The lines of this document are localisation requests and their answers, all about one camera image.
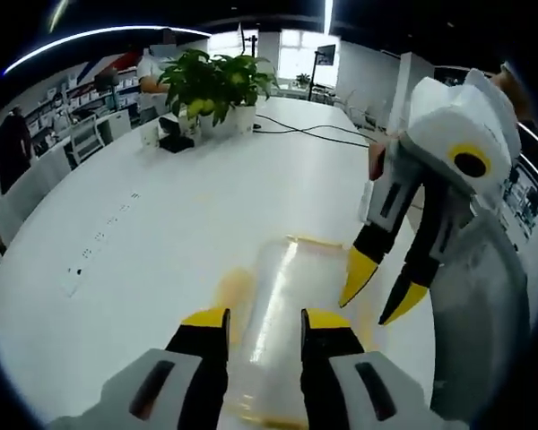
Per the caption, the white office chair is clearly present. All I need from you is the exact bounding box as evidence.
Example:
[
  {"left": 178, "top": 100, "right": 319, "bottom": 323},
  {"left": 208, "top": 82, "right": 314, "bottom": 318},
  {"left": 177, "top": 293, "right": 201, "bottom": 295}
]
[{"left": 68, "top": 114, "right": 105, "bottom": 166}]

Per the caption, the potted green plant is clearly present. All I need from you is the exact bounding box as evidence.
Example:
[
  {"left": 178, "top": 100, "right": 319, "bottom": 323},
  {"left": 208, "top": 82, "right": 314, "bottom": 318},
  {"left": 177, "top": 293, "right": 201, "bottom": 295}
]
[{"left": 158, "top": 47, "right": 280, "bottom": 145}]

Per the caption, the white cabinet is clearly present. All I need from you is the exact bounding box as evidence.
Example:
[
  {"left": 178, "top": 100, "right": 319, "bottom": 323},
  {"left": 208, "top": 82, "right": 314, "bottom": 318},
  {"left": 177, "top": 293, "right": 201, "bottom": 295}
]
[{"left": 96, "top": 108, "right": 132, "bottom": 141}]

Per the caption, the long ceiling light strip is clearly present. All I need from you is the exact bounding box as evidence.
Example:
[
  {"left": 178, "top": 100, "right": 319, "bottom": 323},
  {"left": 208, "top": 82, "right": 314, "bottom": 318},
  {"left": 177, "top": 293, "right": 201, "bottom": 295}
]
[{"left": 1, "top": 25, "right": 210, "bottom": 75}]

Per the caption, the monitor on black stand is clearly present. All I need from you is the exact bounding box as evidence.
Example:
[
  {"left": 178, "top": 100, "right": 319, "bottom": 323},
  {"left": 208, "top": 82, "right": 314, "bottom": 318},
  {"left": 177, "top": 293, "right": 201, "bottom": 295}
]
[{"left": 311, "top": 44, "right": 338, "bottom": 103}]

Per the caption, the small black box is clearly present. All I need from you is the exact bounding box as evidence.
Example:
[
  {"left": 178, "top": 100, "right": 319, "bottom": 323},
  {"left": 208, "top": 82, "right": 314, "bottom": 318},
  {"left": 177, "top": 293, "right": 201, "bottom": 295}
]
[{"left": 158, "top": 116, "right": 195, "bottom": 154}]

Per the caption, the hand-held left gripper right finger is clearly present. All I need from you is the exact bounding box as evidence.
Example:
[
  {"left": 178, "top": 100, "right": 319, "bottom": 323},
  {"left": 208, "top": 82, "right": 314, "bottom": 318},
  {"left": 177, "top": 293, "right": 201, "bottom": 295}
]
[{"left": 299, "top": 307, "right": 449, "bottom": 430}]

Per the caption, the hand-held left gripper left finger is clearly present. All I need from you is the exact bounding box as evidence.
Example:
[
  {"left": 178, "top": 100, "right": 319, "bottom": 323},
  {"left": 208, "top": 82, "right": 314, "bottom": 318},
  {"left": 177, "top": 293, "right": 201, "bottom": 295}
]
[{"left": 48, "top": 307, "right": 232, "bottom": 430}]

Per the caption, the person's right hand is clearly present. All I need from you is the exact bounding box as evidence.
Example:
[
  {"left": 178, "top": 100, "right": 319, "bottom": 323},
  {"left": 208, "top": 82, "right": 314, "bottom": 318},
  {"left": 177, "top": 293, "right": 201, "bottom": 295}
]
[{"left": 368, "top": 141, "right": 389, "bottom": 181}]

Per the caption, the black table cable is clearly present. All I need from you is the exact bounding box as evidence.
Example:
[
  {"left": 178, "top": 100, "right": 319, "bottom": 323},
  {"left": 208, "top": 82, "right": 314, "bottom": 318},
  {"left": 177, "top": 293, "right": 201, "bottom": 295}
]
[{"left": 249, "top": 113, "right": 369, "bottom": 148}]

